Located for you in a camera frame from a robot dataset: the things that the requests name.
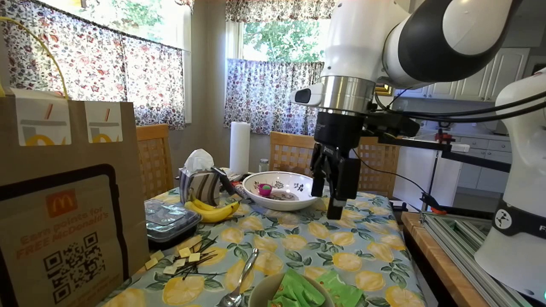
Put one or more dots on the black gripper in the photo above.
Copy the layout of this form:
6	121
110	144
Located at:
342	134

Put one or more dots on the green sachet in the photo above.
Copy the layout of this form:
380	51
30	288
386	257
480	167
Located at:
344	291
287	293
315	293

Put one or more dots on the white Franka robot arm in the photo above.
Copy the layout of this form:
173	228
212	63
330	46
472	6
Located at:
364	46

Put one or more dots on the large floral white bowl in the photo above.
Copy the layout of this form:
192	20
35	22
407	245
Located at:
284	206

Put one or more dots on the small white bowl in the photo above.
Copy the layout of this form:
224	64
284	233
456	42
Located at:
260	298

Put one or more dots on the wooden chair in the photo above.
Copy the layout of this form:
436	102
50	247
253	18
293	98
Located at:
378	172
154	160
291	153

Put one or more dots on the small pink container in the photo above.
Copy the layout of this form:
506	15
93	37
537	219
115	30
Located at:
265	190

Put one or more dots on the lemon print tablecloth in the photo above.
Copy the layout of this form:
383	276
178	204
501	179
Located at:
352	245

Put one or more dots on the small glass jar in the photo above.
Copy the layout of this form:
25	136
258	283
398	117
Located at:
264	167

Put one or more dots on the white paper towel roll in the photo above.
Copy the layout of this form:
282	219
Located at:
240	148

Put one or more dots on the floral window curtain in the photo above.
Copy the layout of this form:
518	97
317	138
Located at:
257	97
142	75

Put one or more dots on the yellow banana bunch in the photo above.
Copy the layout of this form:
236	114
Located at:
219	214

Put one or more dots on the dark napkin caddy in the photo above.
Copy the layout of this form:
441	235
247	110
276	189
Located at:
202	187

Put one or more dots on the white tissue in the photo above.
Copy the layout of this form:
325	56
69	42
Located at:
199	162

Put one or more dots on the wooden mounting board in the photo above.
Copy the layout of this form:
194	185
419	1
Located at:
438	267

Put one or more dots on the white lower kitchen cabinets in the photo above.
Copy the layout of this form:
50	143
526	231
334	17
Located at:
472	182

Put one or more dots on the white kitchen cabinets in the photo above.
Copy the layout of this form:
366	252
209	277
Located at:
472	182
501	86

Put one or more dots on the small cream square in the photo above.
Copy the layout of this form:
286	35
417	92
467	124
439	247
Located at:
171	271
151	264
185	252
195	259

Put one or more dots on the silver metal spoon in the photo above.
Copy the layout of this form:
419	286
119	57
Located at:
228	300

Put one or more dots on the black foil food tray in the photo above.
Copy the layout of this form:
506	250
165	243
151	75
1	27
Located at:
171	223

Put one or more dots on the black zip tie bundle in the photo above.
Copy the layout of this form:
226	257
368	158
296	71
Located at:
189	272

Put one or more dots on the floral curtain valance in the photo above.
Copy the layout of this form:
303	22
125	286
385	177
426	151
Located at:
284	11

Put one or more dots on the white upper kitchen cabinets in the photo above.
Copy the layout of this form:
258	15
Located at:
501	86

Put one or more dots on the brown paper bag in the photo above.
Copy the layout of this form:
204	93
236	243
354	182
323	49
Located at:
74	165

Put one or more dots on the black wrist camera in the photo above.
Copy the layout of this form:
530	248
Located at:
398	126

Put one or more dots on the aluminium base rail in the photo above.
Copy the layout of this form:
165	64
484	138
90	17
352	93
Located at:
467	245

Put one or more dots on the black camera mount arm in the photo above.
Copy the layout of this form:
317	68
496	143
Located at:
484	162

